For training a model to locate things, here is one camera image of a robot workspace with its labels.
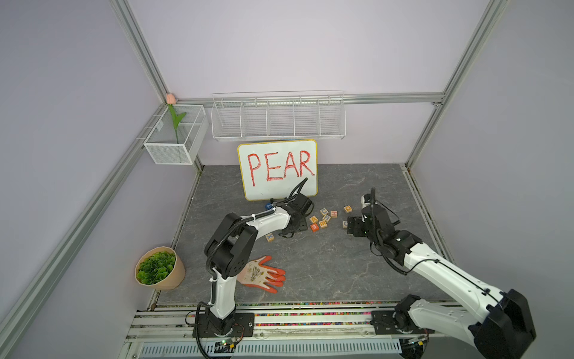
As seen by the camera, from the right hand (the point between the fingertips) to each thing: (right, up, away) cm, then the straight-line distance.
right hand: (358, 216), depth 83 cm
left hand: (-22, -6, +12) cm, 26 cm away
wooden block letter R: (-10, 0, +19) cm, 22 cm away
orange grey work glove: (-38, -21, 0) cm, 44 cm away
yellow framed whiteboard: (-34, +18, +16) cm, 42 cm away
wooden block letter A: (-15, -3, +16) cm, 23 cm away
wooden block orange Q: (+1, +1, +19) cm, 19 cm away
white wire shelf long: (-35, +45, +21) cm, 61 cm away
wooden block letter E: (-11, -5, +14) cm, 19 cm away
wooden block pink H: (-6, -1, +18) cm, 19 cm away
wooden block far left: (-34, -10, +11) cm, 37 cm away
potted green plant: (-69, -17, -7) cm, 72 cm away
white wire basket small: (-71, +32, +7) cm, 78 cm away
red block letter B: (-15, -6, +14) cm, 22 cm away
